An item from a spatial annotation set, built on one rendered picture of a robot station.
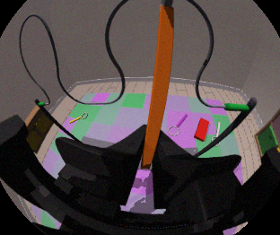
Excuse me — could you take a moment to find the grey hoop with orange handle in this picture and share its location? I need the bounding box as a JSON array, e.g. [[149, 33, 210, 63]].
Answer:
[[140, 0, 175, 169]]

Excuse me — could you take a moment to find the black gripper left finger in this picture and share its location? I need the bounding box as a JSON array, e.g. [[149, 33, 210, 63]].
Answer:
[[55, 125, 146, 205]]

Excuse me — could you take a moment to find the red flat block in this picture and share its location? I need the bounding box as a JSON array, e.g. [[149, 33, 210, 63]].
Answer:
[[194, 118, 209, 142]]

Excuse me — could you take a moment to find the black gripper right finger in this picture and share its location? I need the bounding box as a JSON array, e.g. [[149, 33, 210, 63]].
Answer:
[[151, 129, 242, 209]]

